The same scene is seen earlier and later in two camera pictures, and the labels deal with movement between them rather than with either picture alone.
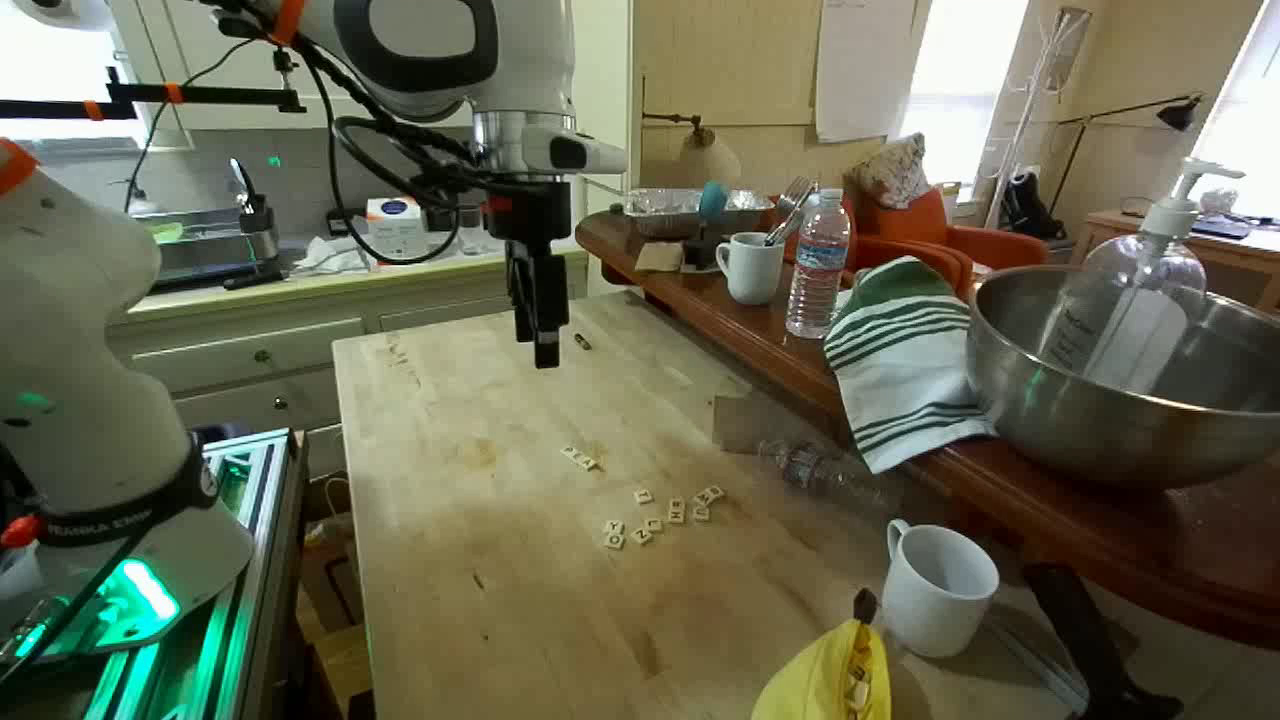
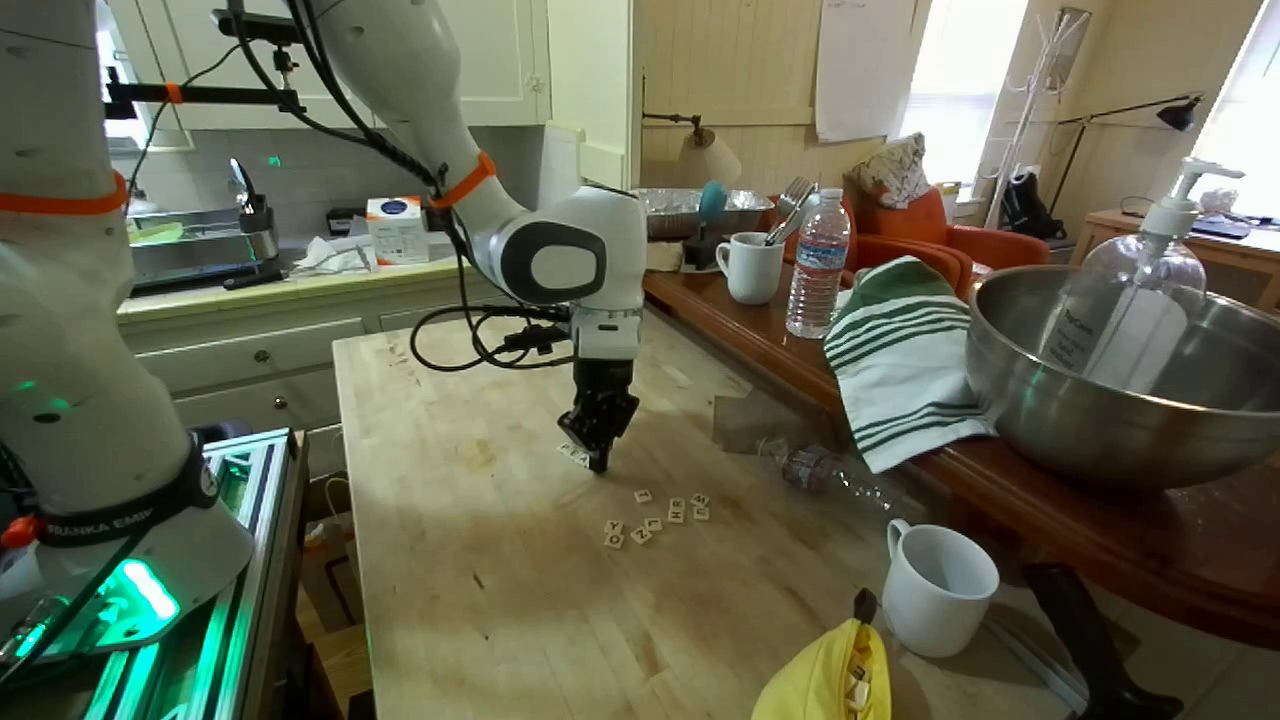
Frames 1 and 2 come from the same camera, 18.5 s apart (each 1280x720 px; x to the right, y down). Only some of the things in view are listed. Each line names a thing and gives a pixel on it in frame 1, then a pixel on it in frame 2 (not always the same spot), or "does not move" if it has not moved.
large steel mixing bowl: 1214,424 does not move
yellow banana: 838,673 does not move
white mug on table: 932,589 does not move
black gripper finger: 549,322 → 599,452
